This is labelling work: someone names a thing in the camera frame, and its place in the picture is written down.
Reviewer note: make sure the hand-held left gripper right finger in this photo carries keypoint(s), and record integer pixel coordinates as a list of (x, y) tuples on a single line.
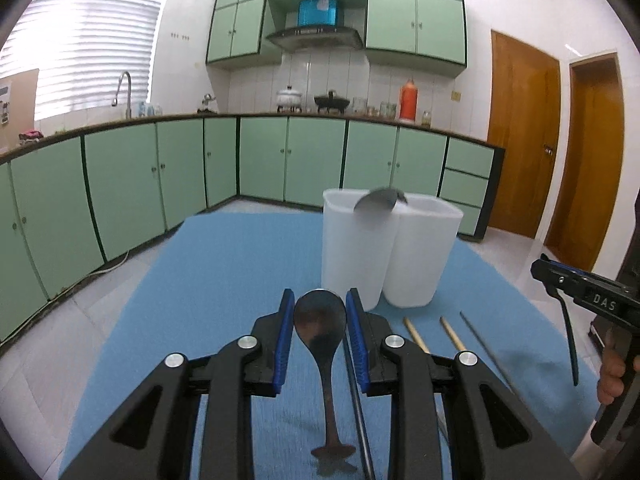
[(357, 345)]

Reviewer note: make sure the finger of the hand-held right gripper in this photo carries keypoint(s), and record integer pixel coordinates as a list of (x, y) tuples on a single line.
[(570, 340), (547, 272)]

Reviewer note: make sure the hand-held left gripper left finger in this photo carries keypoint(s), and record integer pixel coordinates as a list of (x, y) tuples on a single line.
[(285, 340)]

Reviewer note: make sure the dark metal spoon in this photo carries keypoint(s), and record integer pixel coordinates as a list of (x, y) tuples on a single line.
[(320, 320)]

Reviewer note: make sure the wooden chopstick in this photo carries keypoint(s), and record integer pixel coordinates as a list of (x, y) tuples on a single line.
[(417, 335), (454, 334)]

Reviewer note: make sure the white plastic utensil container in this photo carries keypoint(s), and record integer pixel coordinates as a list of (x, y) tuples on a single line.
[(345, 260), (425, 260)]

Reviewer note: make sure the dark thin chopstick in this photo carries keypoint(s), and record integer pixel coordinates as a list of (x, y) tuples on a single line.
[(480, 342)]

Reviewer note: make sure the black chopstick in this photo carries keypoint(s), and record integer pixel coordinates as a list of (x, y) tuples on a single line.
[(362, 435)]

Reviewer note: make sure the shiny steel spoon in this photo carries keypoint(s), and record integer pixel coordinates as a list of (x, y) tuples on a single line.
[(375, 205)]

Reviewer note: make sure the person's right hand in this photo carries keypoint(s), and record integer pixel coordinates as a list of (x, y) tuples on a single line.
[(612, 375)]

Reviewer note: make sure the blue table cloth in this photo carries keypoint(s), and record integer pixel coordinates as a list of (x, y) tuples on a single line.
[(200, 285)]

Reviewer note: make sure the wooden door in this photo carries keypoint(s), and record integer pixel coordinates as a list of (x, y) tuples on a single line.
[(590, 160), (520, 135)]

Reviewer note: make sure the small lidded jar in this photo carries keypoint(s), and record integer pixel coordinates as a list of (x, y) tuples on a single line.
[(426, 119)]

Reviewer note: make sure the red thermos flask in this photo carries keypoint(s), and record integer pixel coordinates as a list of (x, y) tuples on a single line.
[(408, 102)]

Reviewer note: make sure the green base cabinets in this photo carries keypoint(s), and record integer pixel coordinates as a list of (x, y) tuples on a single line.
[(125, 180)]

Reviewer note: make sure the row of glass jars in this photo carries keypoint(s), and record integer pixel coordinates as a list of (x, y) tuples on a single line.
[(375, 108)]

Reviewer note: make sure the white lidded pot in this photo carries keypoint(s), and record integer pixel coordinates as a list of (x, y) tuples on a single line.
[(290, 99)]

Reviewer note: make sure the black cooking pot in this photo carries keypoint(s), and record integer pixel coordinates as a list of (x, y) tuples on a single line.
[(331, 102)]

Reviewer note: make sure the steel kitchen faucet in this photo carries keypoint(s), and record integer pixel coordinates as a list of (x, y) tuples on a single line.
[(127, 90)]

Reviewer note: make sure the steel range hood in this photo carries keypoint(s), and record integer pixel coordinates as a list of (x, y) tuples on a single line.
[(315, 37)]

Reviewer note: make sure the red cloth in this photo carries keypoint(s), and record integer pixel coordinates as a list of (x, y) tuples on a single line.
[(30, 135)]

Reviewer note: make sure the blue box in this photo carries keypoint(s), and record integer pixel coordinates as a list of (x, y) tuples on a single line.
[(320, 12)]

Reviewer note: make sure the cardboard board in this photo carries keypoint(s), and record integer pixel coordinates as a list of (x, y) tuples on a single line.
[(22, 105)]

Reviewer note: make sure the white window blinds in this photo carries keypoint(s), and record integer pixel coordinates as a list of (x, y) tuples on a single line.
[(90, 35)]

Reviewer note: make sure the green wall cabinets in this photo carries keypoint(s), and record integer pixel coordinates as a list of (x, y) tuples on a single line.
[(440, 25)]

